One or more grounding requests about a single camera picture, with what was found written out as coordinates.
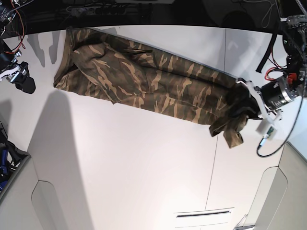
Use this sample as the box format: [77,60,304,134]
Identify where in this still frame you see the left black cylindrical gripper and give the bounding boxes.
[225,76,302,121]

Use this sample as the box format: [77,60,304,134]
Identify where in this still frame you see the blue and black clutter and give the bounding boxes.
[0,122,29,192]

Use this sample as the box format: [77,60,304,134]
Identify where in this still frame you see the camouflage T-shirt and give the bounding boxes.
[54,28,254,148]

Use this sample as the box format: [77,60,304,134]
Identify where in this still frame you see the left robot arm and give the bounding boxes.
[226,15,307,119]

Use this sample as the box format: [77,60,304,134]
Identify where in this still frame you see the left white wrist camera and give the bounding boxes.
[256,119,277,139]

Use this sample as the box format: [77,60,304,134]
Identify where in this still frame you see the right black cylindrical gripper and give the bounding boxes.
[0,62,36,94]

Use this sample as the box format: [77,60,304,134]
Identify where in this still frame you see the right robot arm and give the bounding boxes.
[0,0,36,94]

